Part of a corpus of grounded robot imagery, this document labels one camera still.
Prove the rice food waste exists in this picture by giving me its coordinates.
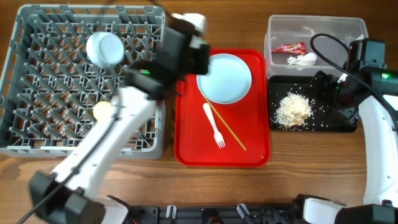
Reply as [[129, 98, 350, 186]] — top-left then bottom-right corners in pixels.
[[270, 91, 333, 130]]

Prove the white tissue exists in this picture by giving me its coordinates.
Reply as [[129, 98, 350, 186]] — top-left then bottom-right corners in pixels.
[[287, 52, 317, 66]]

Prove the red snack wrapper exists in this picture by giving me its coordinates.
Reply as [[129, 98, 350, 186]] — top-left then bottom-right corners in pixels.
[[271, 41, 307, 55]]

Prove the small light blue bowl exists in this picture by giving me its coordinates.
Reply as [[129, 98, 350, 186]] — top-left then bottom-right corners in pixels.
[[86, 32, 125, 68]]

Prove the yellow cup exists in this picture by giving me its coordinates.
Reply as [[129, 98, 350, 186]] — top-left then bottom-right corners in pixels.
[[93, 101, 115, 121]]

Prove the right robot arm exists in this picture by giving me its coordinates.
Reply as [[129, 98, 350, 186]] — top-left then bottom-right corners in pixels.
[[302, 67, 397, 223]]

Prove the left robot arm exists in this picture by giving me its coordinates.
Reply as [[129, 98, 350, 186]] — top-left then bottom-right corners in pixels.
[[20, 41, 210, 223]]

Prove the grey dishwasher rack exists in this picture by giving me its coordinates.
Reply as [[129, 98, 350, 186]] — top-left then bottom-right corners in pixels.
[[1, 4, 166, 157]]

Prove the black tray bin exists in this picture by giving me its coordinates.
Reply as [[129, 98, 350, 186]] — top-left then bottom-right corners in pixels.
[[268, 75, 359, 133]]

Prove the large light blue plate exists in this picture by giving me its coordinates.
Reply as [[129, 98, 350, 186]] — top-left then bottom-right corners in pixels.
[[197, 54, 252, 105]]

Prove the clear plastic bin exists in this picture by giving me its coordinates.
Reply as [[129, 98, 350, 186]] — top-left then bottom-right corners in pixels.
[[264, 15, 369, 78]]

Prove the red plastic tray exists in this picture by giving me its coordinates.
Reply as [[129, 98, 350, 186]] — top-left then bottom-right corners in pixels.
[[174, 49, 271, 167]]

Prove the white plastic fork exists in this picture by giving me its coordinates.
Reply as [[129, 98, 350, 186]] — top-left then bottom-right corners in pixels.
[[203, 103, 226, 148]]

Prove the wooden chopstick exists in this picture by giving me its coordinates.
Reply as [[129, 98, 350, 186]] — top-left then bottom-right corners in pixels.
[[202, 95, 247, 151]]

